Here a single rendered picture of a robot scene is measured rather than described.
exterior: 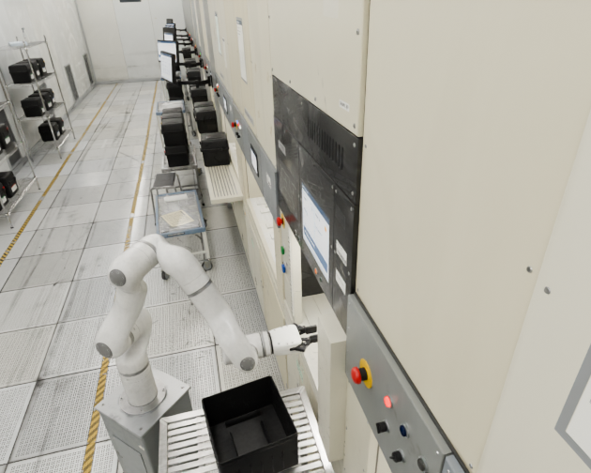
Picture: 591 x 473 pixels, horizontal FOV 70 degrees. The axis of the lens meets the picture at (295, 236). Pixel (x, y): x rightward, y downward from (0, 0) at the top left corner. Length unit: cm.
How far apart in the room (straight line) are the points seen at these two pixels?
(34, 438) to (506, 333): 286
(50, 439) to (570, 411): 285
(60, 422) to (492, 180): 290
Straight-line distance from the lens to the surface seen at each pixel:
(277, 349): 144
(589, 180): 44
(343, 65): 94
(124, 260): 139
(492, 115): 55
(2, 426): 331
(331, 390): 130
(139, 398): 192
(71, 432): 306
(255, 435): 176
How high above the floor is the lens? 221
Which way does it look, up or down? 30 degrees down
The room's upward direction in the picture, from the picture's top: 2 degrees counter-clockwise
